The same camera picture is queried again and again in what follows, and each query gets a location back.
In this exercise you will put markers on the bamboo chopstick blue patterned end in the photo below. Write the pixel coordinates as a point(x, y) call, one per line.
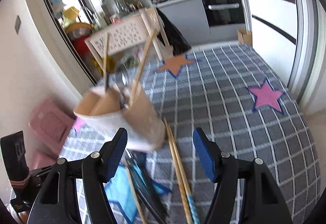
point(188, 190)

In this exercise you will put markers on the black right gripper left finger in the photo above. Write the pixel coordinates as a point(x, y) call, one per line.
point(97, 169)

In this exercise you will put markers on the white refrigerator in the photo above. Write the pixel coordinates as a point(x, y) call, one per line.
point(274, 34)

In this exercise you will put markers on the grey checked star tablecloth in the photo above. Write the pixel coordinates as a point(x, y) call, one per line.
point(242, 105)

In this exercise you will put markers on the black garment on basket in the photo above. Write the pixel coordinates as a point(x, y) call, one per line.
point(174, 36)

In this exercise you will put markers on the metal spoon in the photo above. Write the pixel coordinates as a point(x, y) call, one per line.
point(122, 81)

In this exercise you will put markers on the cardboard box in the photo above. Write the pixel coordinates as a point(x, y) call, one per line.
point(244, 37)

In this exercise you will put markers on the red bucket with metal basin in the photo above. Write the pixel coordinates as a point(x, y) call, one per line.
point(77, 33)

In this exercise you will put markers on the bamboo chopstick yellow patterned end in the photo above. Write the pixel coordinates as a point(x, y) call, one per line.
point(181, 186)

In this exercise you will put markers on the black built-in oven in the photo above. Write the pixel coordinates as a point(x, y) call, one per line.
point(223, 12)

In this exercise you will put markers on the grey wall switch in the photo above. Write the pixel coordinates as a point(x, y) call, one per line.
point(17, 24)

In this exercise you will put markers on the black utensil handle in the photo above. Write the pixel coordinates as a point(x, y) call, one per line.
point(144, 185)

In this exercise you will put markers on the white perforated laundry basket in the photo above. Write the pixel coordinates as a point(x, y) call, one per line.
point(127, 33)

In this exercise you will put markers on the plain bamboo chopstick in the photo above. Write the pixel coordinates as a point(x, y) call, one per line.
point(134, 84)

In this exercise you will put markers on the pink plastic stool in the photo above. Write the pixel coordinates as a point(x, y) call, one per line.
point(52, 126)

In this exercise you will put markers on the yellow oil bottle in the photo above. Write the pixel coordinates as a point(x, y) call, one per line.
point(110, 66)

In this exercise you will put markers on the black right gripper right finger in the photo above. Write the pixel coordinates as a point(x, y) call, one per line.
point(221, 168)

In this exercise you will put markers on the beige plastic utensil holder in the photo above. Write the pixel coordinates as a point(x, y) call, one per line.
point(101, 111)

